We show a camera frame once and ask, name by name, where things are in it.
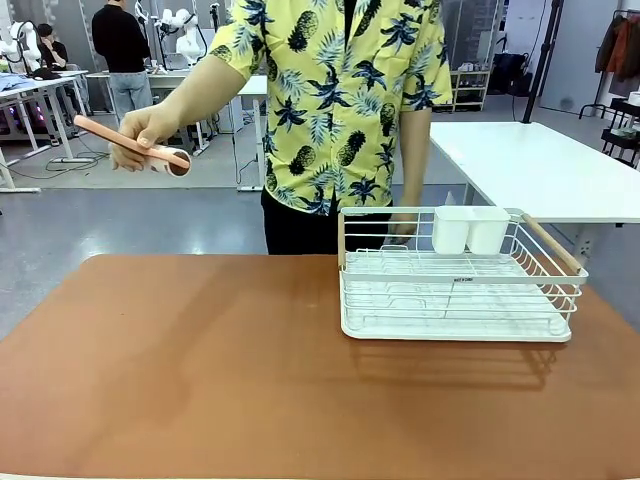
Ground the person's left forearm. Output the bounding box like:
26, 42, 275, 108
399, 134, 433, 211

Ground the white plastic utensil holder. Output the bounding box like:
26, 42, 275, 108
433, 205, 511, 255

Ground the floor cable bundle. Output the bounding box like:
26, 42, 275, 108
7, 134, 119, 181

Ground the large white table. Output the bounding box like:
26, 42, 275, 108
428, 121, 640, 257

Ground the seated person in black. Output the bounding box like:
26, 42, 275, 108
36, 23, 69, 72

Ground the coat rack with jackets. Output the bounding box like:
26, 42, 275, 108
579, 8, 640, 120

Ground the black tripod pole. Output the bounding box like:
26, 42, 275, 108
518, 0, 562, 124

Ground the person's right hand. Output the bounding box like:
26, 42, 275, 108
109, 104, 176, 174

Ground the narrow white standing desk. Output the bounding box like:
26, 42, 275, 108
234, 74, 269, 194

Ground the person's right forearm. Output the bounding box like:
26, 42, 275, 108
152, 53, 247, 151

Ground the white shoe shelf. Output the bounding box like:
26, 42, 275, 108
448, 67, 494, 114

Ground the white desk with blue cloth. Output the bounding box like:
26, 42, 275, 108
0, 69, 92, 195

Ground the white drain tray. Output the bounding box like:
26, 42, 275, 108
340, 249, 573, 343

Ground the black rolling cart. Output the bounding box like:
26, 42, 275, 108
599, 97, 640, 169

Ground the white wire dish rack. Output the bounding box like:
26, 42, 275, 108
337, 206, 590, 342

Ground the standing man in black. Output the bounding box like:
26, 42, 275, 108
91, 0, 153, 124

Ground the white desk with metal legs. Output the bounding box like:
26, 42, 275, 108
84, 69, 211, 156

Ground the person in yellow pineapple shirt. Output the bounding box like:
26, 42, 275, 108
207, 0, 454, 256

